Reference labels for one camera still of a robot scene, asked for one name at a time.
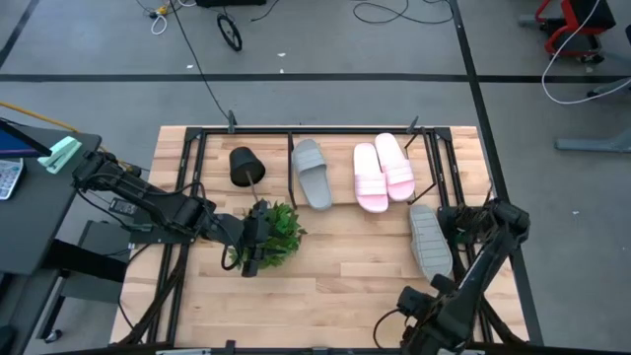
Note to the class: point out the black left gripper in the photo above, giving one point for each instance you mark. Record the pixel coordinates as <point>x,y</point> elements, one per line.
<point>254,232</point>

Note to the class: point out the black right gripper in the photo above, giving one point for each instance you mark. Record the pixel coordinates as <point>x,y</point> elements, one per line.
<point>416,303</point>

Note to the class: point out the grey foam slide sandal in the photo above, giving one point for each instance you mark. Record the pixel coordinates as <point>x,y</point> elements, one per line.
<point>429,241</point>
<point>310,177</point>

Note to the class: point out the pink foam slide sandal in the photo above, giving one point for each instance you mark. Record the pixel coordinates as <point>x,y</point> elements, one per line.
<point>370,182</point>
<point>394,167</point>

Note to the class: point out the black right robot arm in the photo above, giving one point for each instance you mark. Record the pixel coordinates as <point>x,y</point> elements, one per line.
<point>473,286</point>

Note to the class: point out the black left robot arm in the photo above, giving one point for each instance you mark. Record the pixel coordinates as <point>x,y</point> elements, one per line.
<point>148,197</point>

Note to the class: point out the green artificial leafy plant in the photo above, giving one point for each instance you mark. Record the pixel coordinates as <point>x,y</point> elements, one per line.
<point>286,232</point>

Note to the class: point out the black plastic plant pot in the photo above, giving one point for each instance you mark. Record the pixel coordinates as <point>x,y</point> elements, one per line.
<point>244,163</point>

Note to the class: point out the white flat bar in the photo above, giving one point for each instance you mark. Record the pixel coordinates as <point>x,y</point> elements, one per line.
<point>182,352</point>

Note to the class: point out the black power brick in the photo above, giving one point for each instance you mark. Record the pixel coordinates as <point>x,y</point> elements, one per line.
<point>123,206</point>

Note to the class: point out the black box under desk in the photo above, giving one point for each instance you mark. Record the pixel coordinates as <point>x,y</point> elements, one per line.
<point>103,234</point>

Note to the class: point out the black thin wheel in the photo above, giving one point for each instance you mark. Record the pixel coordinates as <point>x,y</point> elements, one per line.
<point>239,47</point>

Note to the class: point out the mint green stapler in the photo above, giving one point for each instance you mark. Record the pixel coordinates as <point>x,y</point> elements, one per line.
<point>59,153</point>

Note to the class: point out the black office desk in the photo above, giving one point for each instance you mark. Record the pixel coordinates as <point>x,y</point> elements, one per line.
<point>29,232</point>

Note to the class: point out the yellow plug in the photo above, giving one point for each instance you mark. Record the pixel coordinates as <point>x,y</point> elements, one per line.
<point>161,9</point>

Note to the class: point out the white calculator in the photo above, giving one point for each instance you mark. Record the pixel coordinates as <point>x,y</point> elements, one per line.
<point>10,177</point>

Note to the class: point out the laptop with blue screen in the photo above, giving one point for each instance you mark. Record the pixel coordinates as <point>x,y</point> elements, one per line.
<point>15,143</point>

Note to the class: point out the grey desk foot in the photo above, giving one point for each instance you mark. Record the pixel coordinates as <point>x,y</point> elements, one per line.
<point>616,86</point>

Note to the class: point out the red and black cart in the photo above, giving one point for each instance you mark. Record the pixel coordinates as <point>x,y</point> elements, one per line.
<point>591,12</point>

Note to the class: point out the black frame clamp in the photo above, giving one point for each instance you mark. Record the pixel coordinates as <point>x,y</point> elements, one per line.
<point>230,346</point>
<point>232,123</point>
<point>412,125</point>

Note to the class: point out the black aluminium table frame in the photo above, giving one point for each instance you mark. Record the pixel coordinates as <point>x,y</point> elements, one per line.
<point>246,131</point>

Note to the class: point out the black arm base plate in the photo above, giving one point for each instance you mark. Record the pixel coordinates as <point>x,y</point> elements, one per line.
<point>148,239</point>

